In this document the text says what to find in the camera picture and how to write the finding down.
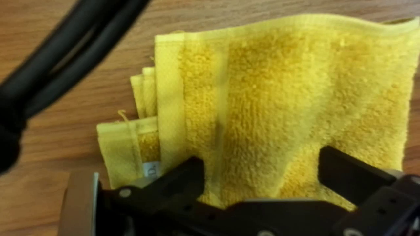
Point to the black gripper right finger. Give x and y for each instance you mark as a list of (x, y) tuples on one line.
[(359, 178)]

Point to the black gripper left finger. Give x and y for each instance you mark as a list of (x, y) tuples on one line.
[(175, 185)]

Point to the yellow terry towel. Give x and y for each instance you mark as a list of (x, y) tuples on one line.
[(271, 109)]

